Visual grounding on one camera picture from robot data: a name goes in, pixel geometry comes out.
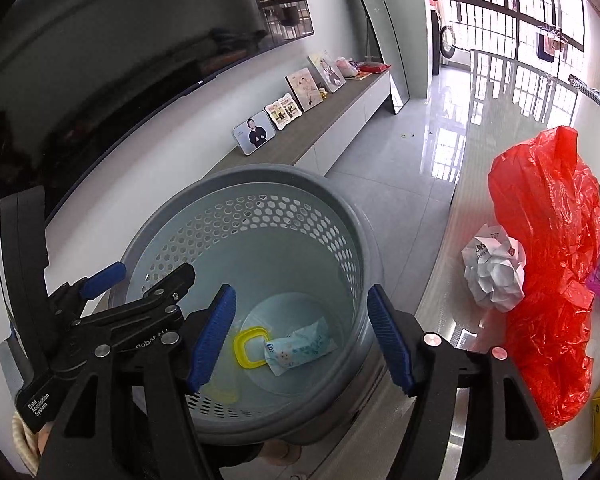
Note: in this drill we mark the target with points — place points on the tall white photo frame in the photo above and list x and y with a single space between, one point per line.
327 71

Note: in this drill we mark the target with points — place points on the dark washing machine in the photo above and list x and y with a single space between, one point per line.
447 42

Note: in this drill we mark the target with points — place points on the red flat packet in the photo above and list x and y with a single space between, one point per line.
373 66

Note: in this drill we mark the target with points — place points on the large black television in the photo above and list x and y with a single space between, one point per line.
130 60

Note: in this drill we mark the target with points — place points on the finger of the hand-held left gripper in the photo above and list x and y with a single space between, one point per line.
102 280
150 305

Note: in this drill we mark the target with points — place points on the person's left forearm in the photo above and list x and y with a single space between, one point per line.
24 440

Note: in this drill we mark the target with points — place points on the grey perforated plastic bin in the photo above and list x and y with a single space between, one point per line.
280 176

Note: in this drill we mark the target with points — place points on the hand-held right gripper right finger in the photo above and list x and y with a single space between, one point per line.
387 340

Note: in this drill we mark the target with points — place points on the checkered sofa seat cover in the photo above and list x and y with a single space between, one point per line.
587 91

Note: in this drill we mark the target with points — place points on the square couple photo frame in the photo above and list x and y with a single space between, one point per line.
305 87

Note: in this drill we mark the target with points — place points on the small hanging clothes rack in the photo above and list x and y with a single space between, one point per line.
547 47

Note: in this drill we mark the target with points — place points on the red plastic bag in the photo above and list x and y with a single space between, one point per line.
545 210

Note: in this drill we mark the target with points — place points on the light blue wipes packet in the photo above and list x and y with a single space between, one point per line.
300 347

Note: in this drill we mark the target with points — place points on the tall standing mirror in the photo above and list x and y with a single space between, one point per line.
385 50

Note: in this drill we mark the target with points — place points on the portrait photo frame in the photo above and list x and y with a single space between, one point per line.
253 132

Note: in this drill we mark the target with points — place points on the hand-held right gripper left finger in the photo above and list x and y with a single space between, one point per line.
214 340

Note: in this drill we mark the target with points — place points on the scalloped comic photo frame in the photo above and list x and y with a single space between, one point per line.
282 112

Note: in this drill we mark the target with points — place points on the crumpled white paper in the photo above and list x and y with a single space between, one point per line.
495 275

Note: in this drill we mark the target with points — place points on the black window grille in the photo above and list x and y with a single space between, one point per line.
480 4

